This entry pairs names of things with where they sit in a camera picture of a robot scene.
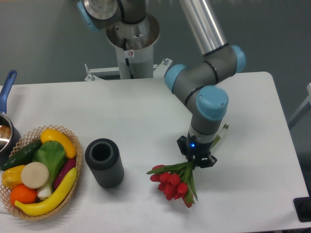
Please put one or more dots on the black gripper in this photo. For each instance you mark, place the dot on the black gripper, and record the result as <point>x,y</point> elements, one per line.
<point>191,148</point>

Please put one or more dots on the red tulip bouquet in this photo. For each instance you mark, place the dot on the red tulip bouquet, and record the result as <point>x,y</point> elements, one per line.
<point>177,181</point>

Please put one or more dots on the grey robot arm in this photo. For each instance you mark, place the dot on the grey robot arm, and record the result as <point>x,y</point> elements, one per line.
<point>195,87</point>

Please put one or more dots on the dark grey ribbed vase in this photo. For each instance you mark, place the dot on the dark grey ribbed vase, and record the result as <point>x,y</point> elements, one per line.
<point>103,158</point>

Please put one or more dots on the black device at table edge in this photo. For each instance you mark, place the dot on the black device at table edge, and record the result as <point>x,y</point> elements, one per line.
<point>303,208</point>

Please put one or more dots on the purple sweet potato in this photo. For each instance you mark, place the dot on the purple sweet potato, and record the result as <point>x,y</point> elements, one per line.
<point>68,165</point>

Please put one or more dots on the green lettuce bok choy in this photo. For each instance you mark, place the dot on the green lettuce bok choy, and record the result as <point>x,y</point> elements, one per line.
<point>52,155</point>

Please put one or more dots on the short yellow squash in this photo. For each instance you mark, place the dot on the short yellow squash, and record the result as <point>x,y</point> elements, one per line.
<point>55,135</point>

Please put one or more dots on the long yellow squash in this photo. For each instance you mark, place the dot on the long yellow squash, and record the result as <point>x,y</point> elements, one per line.
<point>54,200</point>

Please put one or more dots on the beige round disc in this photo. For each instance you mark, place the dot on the beige round disc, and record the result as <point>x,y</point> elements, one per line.
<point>34,175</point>

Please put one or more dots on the green cucumber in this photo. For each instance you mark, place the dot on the green cucumber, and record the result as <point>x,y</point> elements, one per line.
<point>22,156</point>

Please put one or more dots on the orange fruit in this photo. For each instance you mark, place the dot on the orange fruit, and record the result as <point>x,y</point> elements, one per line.
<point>23,194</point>

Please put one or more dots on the yellow bell pepper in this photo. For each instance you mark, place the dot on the yellow bell pepper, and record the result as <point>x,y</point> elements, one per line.
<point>12,177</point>

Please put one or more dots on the white frame at right edge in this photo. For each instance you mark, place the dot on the white frame at right edge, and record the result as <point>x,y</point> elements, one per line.
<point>301,110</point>

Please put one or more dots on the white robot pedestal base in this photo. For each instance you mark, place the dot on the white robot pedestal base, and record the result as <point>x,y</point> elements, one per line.
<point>134,46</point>

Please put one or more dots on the blue handled saucepan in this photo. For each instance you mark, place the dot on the blue handled saucepan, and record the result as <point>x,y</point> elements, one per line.
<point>9,135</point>

